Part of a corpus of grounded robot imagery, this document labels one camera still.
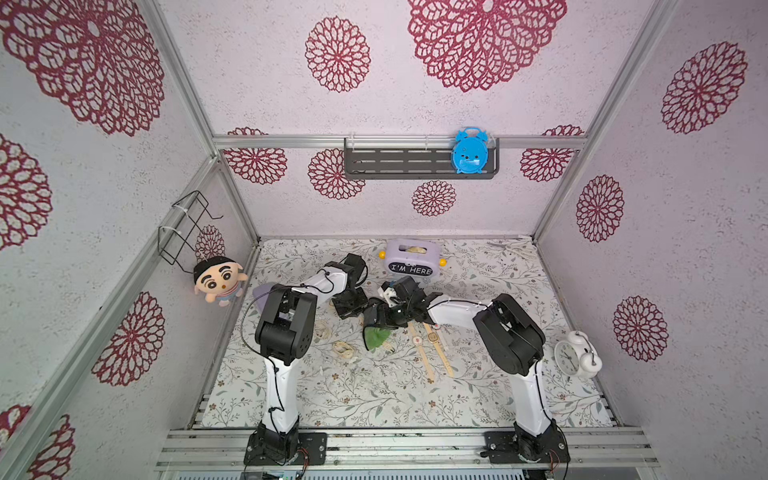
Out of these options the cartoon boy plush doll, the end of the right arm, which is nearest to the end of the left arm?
the end of the right arm

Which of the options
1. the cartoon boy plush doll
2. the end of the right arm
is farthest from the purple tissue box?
the cartoon boy plush doll

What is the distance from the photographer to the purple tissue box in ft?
3.44

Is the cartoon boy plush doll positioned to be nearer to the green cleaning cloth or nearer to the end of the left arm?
the end of the left arm

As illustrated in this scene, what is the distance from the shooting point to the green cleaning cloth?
0.92 meters

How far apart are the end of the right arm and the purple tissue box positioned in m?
0.16

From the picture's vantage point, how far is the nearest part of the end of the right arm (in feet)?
2.50

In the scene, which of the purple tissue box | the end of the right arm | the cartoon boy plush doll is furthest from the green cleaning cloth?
the cartoon boy plush doll
